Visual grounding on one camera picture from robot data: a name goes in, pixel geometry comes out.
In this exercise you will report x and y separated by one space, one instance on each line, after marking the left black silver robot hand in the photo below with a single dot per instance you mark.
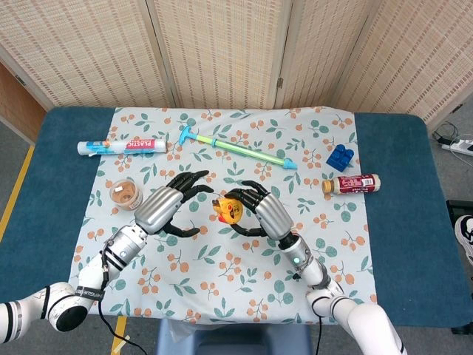
159 207

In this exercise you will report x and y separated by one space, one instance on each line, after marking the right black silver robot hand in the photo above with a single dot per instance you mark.
269 214

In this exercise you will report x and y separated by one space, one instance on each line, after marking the yellow tape measure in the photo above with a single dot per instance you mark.
229 211

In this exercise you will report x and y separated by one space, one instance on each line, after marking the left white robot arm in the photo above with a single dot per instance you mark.
88 275

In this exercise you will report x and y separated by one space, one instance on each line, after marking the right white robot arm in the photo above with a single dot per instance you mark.
318 273

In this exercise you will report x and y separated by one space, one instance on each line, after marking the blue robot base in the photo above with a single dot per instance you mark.
236 340

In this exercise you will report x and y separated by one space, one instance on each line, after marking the clear jar of rubber bands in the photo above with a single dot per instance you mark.
126 196

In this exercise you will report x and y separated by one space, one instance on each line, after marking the floral fruit print tablecloth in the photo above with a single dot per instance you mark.
221 266

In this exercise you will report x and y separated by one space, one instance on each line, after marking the plastic wrap roll tube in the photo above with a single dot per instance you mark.
122 146

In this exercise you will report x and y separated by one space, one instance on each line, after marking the green blue water squirter toy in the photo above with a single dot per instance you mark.
240 148

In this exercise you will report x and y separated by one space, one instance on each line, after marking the brown coffee drink bottle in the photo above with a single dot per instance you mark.
353 184

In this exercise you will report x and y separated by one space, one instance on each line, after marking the blue building block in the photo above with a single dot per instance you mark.
340 158

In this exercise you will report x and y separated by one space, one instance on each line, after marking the metal screen hinge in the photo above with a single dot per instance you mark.
279 82

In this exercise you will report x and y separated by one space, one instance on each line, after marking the teal table cover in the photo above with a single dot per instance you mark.
406 222

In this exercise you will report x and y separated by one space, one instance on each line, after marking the woven folding screen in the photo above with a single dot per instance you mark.
221 51

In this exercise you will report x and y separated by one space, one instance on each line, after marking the black white sneaker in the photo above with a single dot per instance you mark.
466 236

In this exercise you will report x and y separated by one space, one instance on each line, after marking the white power strip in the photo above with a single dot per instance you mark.
460 147

